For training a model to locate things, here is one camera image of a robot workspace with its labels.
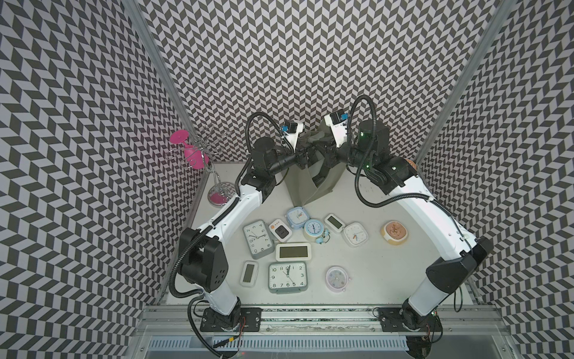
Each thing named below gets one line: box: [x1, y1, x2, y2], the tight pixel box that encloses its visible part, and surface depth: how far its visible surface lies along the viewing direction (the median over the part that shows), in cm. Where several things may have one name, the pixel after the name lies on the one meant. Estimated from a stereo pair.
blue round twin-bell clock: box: [304, 218, 324, 238], surface depth 92 cm
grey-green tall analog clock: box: [242, 219, 275, 259], surface depth 91 cm
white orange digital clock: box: [269, 218, 293, 243], surface depth 92 cm
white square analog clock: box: [342, 222, 370, 247], surface depth 91 cm
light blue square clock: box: [286, 206, 310, 230], surface depth 97 cm
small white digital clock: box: [324, 213, 346, 232], surface depth 97 cm
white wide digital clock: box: [275, 243, 312, 262], surface depth 86 cm
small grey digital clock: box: [239, 260, 259, 288], surface depth 82 cm
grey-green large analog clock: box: [267, 261, 308, 295], surface depth 81 cm
